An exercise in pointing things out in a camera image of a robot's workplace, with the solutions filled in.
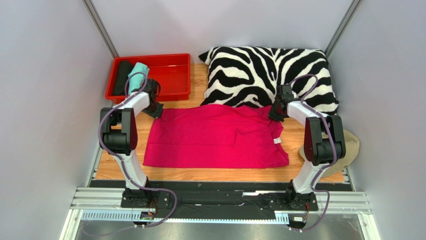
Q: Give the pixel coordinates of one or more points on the rolled black t shirt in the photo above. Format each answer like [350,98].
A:
[123,70]

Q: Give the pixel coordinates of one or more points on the beige baseball cap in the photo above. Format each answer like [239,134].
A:
[352,145]

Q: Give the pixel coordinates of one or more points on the rolled teal t shirt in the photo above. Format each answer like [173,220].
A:
[137,76]

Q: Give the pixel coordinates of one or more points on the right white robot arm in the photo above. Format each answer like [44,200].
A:
[323,146]

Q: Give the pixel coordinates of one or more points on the aluminium frame rail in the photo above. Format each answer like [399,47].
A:
[94,214]

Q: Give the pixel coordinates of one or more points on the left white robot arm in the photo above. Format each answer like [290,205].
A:
[118,136]

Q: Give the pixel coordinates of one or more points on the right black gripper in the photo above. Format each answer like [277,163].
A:
[275,113]

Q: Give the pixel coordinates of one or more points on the red plastic tray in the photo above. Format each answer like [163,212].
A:
[172,71]

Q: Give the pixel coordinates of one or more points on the zebra print pillow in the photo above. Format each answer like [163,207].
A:
[249,76]

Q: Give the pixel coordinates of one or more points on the magenta t shirt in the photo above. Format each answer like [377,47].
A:
[215,136]

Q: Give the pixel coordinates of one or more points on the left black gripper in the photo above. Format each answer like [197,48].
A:
[157,113]

